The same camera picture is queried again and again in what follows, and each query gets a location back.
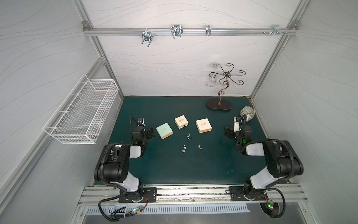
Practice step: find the black metal jewelry stand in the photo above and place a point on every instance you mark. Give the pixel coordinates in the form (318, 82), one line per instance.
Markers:
(225, 78)

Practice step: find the white wire basket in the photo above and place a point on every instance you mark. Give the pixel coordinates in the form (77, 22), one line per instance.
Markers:
(80, 117)

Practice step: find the metal clamp hook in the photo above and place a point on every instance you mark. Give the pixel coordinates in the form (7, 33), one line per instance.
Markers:
(147, 37)
(176, 31)

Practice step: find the middle metal clamp hook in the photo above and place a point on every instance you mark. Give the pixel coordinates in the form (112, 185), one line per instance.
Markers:
(176, 31)

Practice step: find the small metal clamp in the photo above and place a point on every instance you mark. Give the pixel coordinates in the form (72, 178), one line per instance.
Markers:
(208, 30)

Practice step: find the mint green jewelry box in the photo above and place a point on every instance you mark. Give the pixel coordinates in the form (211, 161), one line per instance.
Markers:
(164, 131)

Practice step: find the aluminium cross bar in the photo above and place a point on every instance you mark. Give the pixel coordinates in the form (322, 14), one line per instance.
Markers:
(186, 32)

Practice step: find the clear glass on stand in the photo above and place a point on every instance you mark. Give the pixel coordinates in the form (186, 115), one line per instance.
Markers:
(213, 75)

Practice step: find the cream drawer jewelry box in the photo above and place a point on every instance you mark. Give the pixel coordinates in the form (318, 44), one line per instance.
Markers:
(203, 125)

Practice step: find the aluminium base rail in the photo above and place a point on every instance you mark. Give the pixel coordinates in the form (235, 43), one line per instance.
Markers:
(176, 194)

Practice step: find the dark green table mat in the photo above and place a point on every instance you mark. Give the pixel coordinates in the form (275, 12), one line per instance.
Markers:
(165, 163)

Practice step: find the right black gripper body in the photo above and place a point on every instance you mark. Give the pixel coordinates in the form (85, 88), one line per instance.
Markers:
(229, 131)

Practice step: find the grey ribbed ceramic ornament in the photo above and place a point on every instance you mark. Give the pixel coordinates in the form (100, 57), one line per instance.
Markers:
(247, 113)

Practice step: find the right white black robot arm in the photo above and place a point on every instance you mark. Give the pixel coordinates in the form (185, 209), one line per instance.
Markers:
(282, 163)

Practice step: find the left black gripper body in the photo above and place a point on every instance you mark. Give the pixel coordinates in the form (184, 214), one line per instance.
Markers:
(149, 133)

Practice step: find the right metal clamp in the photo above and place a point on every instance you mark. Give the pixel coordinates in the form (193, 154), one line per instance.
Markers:
(276, 31)

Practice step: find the left metal clamp hook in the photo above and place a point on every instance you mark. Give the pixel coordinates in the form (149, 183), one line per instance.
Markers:
(147, 37)

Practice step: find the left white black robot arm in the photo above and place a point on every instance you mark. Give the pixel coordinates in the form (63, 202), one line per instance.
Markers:
(112, 168)

